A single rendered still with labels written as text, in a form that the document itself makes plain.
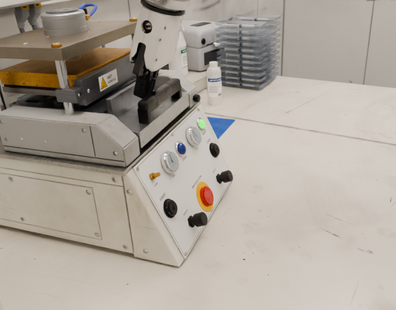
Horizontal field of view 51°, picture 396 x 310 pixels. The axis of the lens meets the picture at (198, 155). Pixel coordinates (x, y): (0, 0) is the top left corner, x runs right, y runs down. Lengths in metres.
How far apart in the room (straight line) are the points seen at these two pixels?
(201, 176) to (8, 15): 0.51
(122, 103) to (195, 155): 0.19
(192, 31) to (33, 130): 1.04
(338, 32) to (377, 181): 2.16
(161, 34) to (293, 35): 2.53
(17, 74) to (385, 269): 0.71
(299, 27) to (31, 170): 2.61
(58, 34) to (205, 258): 0.48
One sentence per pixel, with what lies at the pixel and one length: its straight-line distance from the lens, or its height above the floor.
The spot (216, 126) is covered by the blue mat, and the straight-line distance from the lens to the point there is 1.27.
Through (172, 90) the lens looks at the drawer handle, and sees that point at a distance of 0.80.
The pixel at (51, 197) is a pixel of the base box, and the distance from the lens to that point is 0.79.
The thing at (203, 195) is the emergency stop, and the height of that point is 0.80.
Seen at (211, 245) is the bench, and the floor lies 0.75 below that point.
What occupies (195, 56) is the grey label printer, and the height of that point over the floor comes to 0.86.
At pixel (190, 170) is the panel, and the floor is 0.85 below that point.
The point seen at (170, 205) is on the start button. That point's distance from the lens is 0.72.
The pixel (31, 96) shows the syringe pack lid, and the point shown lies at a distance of 0.85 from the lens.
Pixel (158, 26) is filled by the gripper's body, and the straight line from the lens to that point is 0.70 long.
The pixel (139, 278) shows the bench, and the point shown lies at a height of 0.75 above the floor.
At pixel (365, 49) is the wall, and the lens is 3.07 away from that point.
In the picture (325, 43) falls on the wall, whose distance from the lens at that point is 3.13.
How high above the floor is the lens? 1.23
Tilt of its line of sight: 26 degrees down
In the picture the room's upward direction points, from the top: 3 degrees counter-clockwise
